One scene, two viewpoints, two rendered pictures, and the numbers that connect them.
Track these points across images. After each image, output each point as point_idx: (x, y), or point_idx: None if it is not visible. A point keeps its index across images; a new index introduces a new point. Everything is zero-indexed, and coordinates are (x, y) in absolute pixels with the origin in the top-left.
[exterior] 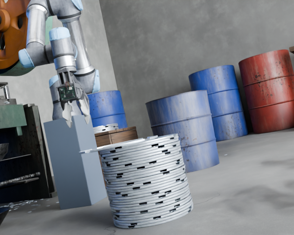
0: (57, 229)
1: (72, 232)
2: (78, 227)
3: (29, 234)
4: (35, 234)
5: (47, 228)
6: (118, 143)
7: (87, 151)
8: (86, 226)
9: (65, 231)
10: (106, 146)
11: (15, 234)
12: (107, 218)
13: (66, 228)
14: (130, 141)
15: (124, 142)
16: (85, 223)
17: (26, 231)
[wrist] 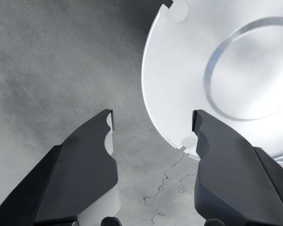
0: (76, 29)
1: (115, 63)
2: (114, 39)
3: (32, 31)
4: (45, 35)
5: (45, 5)
6: (261, 51)
7: (165, 93)
8: (129, 45)
9: (101, 54)
10: (222, 93)
11: None
12: (153, 15)
13: (92, 31)
14: None
15: (275, 101)
16: (117, 18)
17: (5, 1)
